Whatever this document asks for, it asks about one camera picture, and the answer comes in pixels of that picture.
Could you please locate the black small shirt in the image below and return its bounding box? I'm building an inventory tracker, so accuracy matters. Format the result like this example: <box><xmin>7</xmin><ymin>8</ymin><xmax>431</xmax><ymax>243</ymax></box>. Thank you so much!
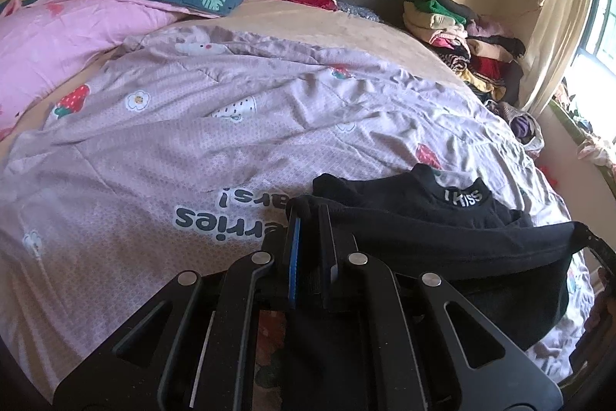
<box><xmin>286</xmin><ymin>164</ymin><xmax>583</xmax><ymax>349</ymax></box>

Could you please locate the pile of folded clothes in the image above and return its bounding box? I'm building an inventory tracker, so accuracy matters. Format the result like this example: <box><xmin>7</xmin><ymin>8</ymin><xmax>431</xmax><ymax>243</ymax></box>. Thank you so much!
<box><xmin>403</xmin><ymin>0</ymin><xmax>526</xmax><ymax>105</ymax></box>

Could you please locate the lilac strawberry print quilt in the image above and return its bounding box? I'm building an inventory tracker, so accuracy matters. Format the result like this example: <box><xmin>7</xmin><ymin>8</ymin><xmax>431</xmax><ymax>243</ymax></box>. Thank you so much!
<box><xmin>1</xmin><ymin>25</ymin><xmax>569</xmax><ymax>398</ymax></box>

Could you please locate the purple crumpled garment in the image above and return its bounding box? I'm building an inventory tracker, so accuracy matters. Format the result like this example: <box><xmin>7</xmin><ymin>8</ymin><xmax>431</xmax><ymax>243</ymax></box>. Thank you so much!
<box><xmin>484</xmin><ymin>100</ymin><xmax>545</xmax><ymax>158</ymax></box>

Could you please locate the beige bed sheet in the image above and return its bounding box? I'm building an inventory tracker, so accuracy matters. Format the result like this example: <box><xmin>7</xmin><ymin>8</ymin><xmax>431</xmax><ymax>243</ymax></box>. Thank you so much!
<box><xmin>176</xmin><ymin>0</ymin><xmax>465</xmax><ymax>87</ymax></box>

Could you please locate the cream curtain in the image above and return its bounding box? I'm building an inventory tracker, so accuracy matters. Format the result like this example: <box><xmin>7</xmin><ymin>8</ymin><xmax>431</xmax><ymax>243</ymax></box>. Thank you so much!
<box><xmin>519</xmin><ymin>0</ymin><xmax>592</xmax><ymax>116</ymax></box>

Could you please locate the pink quilt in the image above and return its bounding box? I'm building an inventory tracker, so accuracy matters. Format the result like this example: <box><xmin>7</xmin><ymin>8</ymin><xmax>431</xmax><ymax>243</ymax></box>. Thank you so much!
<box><xmin>0</xmin><ymin>0</ymin><xmax>190</xmax><ymax>137</ymax></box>

